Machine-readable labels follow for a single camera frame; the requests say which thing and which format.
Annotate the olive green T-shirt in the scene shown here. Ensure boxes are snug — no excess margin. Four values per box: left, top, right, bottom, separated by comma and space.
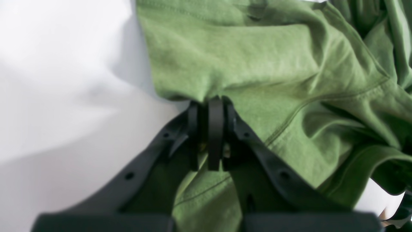
135, 0, 412, 232

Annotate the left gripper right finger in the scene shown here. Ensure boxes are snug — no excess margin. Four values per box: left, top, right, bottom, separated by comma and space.
208, 98, 383, 232

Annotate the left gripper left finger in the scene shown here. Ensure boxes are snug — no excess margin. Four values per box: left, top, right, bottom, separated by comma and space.
31, 101, 201, 232

